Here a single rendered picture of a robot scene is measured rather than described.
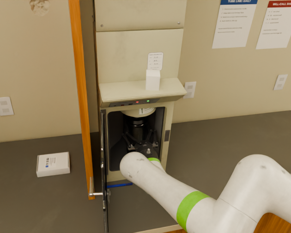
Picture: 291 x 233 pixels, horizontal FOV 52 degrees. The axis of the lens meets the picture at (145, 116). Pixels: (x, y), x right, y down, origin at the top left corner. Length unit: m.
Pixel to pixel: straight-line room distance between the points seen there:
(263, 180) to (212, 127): 1.18
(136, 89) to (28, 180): 0.77
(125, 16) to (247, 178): 0.65
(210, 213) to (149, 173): 0.27
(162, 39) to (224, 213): 0.65
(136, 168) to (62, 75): 0.78
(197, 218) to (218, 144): 1.04
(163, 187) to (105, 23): 0.57
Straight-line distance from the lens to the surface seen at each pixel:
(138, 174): 1.02
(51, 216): 1.45
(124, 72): 1.15
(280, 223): 1.85
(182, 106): 1.89
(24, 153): 1.76
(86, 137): 1.20
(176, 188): 0.89
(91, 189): 1.16
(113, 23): 1.07
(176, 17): 1.12
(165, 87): 1.15
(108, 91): 1.11
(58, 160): 1.61
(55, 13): 1.50
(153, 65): 1.17
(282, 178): 0.81
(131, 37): 1.10
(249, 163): 0.80
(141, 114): 1.30
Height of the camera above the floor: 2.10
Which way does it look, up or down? 37 degrees down
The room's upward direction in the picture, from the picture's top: 4 degrees clockwise
